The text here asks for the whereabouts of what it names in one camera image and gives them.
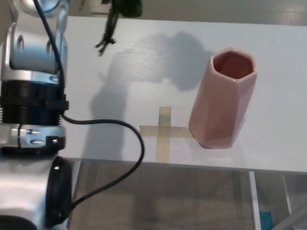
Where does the pink artificial rose bouquet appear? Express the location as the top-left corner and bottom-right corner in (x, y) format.
(94, 0), (144, 57)

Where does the pink faceted ceramic vase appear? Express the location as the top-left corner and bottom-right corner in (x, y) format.
(188, 47), (259, 150)

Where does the long beige tape strip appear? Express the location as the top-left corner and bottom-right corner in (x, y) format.
(155, 106), (172, 163)

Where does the white metal table leg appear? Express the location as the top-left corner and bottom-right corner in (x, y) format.
(284, 174), (295, 214)
(248, 171), (261, 230)
(64, 160), (82, 230)

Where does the teal floor tape patch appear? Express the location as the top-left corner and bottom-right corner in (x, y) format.
(259, 210), (274, 230)

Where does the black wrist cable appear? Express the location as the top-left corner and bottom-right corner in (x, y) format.
(33, 0), (145, 211)

